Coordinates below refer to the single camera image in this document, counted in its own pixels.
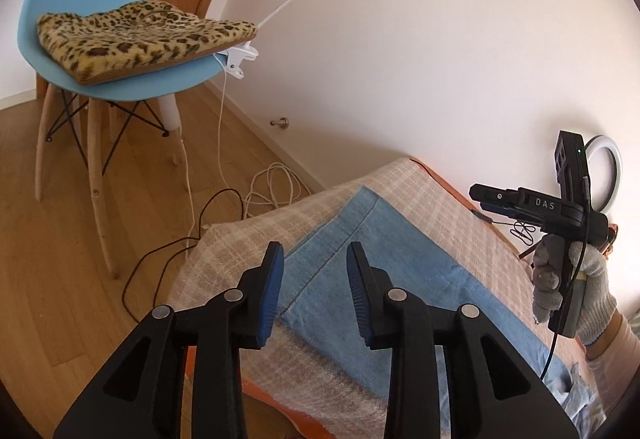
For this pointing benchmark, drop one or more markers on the metal door stopper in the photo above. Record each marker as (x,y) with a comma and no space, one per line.
(282,121)

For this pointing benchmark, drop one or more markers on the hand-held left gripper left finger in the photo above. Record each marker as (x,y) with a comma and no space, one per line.
(270,289)

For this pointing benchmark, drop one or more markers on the person's right hand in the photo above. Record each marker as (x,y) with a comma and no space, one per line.
(597,289)

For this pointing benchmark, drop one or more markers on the blue denim pants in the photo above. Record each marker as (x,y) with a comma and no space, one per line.
(320,279)

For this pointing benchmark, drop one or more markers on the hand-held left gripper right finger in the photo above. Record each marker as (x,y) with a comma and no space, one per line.
(359,289)

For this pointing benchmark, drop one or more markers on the plaid blanket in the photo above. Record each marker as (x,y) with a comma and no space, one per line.
(425,199)

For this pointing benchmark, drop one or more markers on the person's right forearm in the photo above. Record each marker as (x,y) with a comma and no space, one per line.
(617,354)

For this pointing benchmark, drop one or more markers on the leopard print cushion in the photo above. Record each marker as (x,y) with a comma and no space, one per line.
(125,39)

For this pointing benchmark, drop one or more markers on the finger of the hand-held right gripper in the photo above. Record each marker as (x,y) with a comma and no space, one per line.
(487,193)
(495,209)

